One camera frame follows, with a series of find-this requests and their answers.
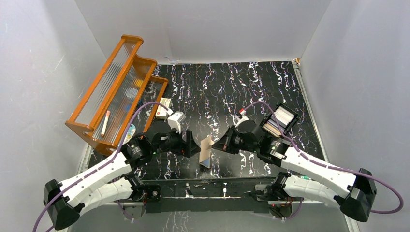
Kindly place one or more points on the orange wooden shelf rack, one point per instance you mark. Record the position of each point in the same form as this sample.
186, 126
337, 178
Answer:
113, 89

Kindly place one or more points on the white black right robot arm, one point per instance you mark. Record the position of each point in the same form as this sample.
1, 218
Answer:
353, 194

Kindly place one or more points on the beige leather card holder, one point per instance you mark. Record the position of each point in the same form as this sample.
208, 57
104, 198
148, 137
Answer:
205, 153

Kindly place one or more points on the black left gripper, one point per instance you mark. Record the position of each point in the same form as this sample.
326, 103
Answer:
186, 144

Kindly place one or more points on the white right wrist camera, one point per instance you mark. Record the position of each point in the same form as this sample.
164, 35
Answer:
241, 117

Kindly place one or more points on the white marker pen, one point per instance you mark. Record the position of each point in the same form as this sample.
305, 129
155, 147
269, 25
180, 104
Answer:
105, 122

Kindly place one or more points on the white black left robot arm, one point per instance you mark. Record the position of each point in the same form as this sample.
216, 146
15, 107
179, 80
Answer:
113, 179

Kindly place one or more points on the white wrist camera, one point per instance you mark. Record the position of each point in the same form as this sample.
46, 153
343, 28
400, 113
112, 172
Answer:
241, 117
175, 120

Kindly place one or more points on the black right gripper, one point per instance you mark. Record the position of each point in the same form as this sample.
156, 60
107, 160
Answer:
225, 142

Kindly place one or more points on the teal item in blister pack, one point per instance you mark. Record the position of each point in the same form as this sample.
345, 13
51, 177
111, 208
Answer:
130, 133

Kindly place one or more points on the cream box with red label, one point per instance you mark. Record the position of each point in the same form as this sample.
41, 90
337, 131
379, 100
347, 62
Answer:
161, 112

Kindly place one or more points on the yellow item on shelf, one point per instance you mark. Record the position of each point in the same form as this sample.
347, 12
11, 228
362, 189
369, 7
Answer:
138, 82

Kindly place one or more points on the black card storage box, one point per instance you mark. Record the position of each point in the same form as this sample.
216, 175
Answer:
281, 121

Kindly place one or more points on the blue grey eraser block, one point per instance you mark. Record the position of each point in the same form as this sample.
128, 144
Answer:
129, 107

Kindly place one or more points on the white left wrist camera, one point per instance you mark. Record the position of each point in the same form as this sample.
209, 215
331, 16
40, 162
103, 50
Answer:
175, 120

